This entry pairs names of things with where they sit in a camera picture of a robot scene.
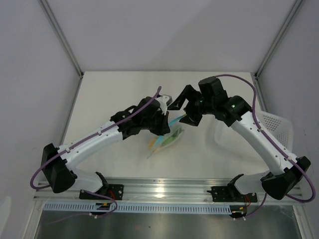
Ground aluminium front rail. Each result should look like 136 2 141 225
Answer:
33 178 301 206

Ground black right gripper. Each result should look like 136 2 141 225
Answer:
167 85 215 126

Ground light blue slotted cable duct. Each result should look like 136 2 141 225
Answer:
43 201 232 215

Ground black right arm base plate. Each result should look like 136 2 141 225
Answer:
206 186 258 203

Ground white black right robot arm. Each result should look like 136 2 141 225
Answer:
168 76 311 201

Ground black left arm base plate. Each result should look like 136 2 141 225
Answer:
79 184 124 200

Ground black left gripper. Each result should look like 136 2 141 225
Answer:
142 109 170 136

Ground clear zip bag blue zipper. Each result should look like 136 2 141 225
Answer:
147 114 186 159

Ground yellow toy lemon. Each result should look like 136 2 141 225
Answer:
148 138 157 149

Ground green toy cucumber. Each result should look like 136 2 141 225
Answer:
162 131 183 145

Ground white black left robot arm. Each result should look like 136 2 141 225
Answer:
41 95 172 199

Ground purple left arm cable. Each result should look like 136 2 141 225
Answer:
29 86 162 225

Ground white perforated plastic basket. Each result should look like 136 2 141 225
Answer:
214 111 294 163

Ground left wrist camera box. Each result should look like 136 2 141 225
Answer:
160 95 172 106

